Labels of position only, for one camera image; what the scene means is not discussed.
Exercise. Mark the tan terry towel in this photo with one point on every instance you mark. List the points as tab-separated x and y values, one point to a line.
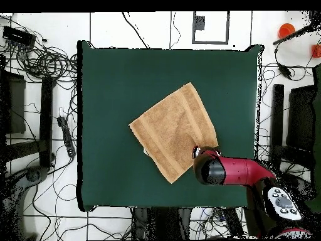
173	130

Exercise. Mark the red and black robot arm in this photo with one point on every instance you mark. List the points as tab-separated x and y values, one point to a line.
238	170

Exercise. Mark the black flat panel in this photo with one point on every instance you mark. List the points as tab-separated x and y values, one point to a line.
301	118
15	105

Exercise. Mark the black upright bar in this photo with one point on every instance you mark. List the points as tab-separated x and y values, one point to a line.
277	113
46	120

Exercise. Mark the black power adapter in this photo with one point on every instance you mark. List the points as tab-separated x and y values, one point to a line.
285	71

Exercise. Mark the dark green cloth piece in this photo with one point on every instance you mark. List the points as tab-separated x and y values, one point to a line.
317	125

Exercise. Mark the dark green table cloth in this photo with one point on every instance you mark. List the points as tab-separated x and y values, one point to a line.
112	87

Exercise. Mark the dark grey square block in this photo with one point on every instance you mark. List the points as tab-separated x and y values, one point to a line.
198	23

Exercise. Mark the black rod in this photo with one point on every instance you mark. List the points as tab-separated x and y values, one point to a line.
291	36

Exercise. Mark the black power strip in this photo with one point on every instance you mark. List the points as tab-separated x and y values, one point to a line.
67	136

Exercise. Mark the orange cup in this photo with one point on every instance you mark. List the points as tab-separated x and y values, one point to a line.
286	30

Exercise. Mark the orange block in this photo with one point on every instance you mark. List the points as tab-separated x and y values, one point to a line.
316	51

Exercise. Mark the grey chair base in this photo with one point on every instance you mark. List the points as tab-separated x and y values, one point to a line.
32	175

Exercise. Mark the black electronics box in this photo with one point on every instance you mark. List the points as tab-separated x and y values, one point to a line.
18	36

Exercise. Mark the grey square frame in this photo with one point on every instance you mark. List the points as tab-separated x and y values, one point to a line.
210	42

